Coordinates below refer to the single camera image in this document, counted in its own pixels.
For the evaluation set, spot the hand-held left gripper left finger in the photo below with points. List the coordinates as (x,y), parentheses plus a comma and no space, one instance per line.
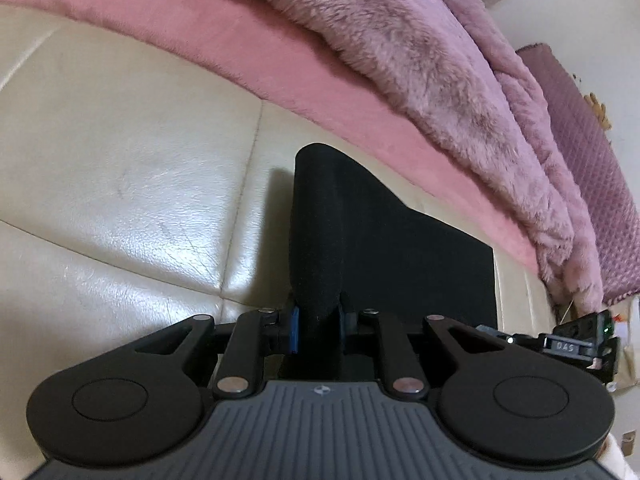
(294,330)

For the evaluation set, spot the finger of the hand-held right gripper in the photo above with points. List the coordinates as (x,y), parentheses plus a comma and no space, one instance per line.
(495,332)

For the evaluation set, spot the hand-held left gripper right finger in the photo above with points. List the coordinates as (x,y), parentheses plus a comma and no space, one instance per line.
(370,340)

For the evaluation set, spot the black pants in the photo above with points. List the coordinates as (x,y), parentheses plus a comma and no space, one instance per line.
(360,240)

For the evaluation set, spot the person's white clothing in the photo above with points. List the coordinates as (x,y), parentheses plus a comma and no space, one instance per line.
(620,460)

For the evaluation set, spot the purple quilted cushion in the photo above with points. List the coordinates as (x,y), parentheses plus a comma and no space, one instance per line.
(590,175)

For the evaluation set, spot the cream leather sofa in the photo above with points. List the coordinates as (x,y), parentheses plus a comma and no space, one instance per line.
(140,175)

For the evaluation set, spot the mauve furry blanket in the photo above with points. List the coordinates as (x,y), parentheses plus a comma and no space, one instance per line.
(450,100)

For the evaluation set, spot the tan plush toy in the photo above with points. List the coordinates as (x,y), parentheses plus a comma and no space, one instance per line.
(597,110)

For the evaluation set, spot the pink smooth blanket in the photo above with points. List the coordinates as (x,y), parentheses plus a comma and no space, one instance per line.
(260,45)

